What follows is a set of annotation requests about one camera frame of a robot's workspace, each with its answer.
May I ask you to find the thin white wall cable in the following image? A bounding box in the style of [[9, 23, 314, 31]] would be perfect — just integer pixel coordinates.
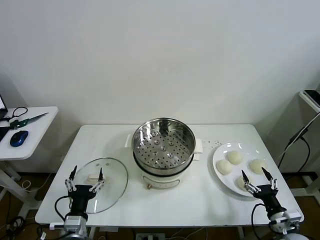
[[284, 116, 320, 153]]

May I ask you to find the black phone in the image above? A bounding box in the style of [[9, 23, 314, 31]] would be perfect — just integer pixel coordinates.
[[303, 89, 320, 108]]

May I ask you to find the round glass pot lid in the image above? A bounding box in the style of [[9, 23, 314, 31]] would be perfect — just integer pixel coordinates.
[[70, 157, 129, 215]]

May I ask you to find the black looped cable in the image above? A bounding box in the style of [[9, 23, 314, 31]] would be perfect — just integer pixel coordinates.
[[0, 106, 28, 123]]

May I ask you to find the stainless steel steamer basket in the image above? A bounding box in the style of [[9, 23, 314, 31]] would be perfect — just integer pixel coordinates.
[[131, 117, 196, 176]]

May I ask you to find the black adapter with cable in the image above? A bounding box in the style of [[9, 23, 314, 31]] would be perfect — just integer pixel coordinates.
[[277, 126, 311, 173]]

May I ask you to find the flat black pad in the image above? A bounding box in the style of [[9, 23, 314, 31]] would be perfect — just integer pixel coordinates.
[[0, 125, 11, 142]]

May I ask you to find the black laptop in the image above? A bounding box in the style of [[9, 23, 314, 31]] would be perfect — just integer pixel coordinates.
[[0, 93, 9, 121]]

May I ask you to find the steel steamer pot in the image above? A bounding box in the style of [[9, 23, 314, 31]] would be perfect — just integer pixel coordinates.
[[124, 133, 205, 191]]

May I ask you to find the green pointed tool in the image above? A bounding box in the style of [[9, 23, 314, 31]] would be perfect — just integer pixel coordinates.
[[9, 112, 49, 131]]

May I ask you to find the blue computer mouse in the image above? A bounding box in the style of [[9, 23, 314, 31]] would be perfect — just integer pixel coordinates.
[[9, 130, 29, 148]]

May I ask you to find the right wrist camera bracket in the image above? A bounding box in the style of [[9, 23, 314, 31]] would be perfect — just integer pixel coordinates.
[[269, 210, 301, 227]]

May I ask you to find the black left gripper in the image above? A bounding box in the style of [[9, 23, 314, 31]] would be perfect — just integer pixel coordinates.
[[65, 164, 105, 213]]

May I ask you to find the large white plate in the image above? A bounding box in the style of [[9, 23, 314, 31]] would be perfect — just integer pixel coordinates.
[[212, 141, 276, 198]]

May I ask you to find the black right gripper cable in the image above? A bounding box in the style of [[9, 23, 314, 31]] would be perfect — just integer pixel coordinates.
[[251, 202, 271, 240]]

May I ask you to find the white steamed baozi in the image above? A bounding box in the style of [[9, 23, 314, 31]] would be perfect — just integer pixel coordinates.
[[235, 174, 256, 193], [215, 159, 233, 176], [248, 158, 268, 175], [226, 150, 245, 166]]

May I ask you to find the white floor cable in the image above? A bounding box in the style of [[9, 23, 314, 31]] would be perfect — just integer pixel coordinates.
[[21, 172, 55, 192]]

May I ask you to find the black floor cable bundle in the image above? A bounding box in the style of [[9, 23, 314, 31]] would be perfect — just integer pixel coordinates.
[[6, 216, 45, 240]]

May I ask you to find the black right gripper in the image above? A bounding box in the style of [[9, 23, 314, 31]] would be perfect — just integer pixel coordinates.
[[241, 166, 287, 216]]

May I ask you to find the white side table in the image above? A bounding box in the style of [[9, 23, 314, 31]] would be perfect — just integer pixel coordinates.
[[0, 106, 59, 216]]

